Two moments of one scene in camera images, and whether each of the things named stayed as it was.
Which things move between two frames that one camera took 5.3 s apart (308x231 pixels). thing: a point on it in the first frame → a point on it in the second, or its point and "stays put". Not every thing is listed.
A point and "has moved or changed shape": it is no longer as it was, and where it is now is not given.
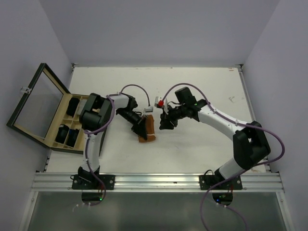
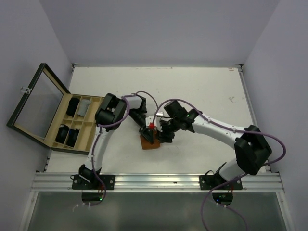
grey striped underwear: (81, 105) stays put
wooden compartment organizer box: (69, 136) stays put
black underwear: (73, 104) stays put
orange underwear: (150, 129) has moved or changed shape
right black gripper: (167, 121) → (163, 136)
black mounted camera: (78, 183) stays put
